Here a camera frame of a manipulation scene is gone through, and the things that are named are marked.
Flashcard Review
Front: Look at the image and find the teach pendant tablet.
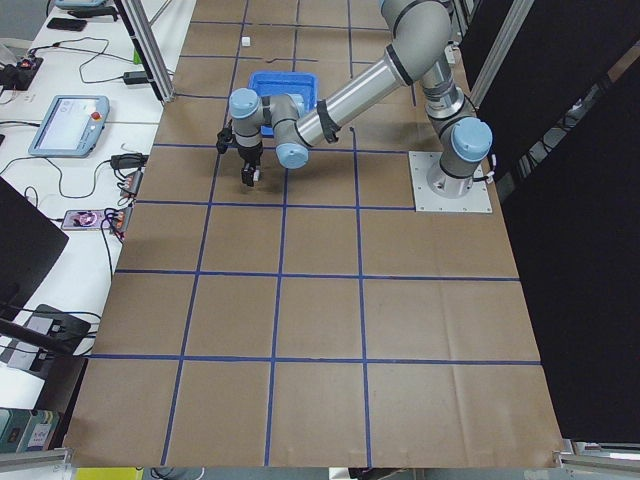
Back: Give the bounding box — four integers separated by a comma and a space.
28, 95, 110, 158

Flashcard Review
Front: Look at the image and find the black power adapter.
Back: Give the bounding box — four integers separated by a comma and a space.
122, 71, 149, 85

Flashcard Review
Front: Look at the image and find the blue plastic tray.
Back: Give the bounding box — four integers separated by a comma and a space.
247, 70, 319, 116

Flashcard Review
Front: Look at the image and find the black monitor stand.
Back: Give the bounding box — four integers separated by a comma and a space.
1, 304, 91, 354

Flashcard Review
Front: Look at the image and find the usb hub with cables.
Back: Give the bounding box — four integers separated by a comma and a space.
117, 170, 143, 198

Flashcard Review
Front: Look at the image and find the aluminium frame post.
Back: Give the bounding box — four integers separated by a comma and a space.
114, 0, 175, 104

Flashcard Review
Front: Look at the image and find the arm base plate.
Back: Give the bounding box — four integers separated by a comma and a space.
408, 151, 493, 214

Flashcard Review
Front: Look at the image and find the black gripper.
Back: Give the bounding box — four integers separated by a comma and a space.
237, 142, 263, 187

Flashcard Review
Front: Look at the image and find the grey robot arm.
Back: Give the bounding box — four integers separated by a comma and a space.
216, 0, 493, 199

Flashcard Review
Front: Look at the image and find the smartphone on desk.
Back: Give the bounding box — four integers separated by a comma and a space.
61, 210, 105, 231

